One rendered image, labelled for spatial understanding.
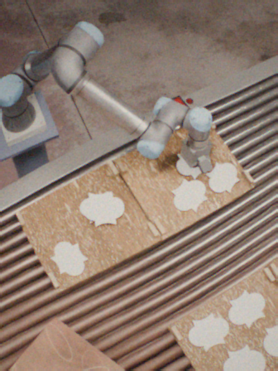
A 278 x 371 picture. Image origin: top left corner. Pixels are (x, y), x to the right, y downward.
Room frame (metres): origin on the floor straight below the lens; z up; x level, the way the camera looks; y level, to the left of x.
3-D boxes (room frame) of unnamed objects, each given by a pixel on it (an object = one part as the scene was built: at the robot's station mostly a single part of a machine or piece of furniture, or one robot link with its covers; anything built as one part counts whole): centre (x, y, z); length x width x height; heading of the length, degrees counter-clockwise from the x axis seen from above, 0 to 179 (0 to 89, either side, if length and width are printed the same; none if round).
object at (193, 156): (0.98, -0.21, 1.05); 0.12 x 0.09 x 0.16; 33
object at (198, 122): (1.00, -0.20, 1.21); 0.09 x 0.08 x 0.11; 62
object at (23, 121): (1.23, 0.49, 0.96); 0.15 x 0.15 x 0.10
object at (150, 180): (0.96, -0.18, 0.93); 0.41 x 0.35 x 0.02; 120
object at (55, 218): (0.75, 0.18, 0.93); 0.41 x 0.35 x 0.02; 121
